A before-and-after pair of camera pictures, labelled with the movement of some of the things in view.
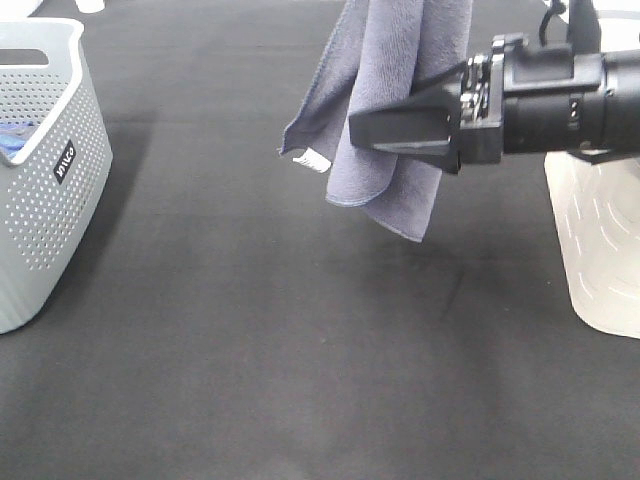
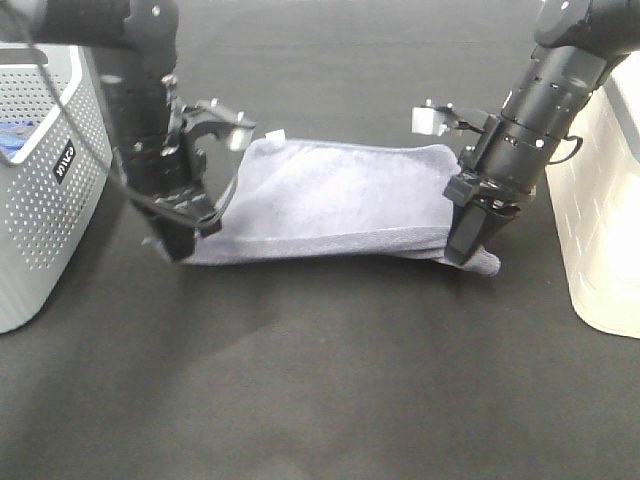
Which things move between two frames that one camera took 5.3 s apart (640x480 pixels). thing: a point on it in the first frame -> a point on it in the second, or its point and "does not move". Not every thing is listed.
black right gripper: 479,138 -> 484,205
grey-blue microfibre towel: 382,50 -> 297,199
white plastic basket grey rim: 599,209 does not move
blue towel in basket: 13,136 does not move
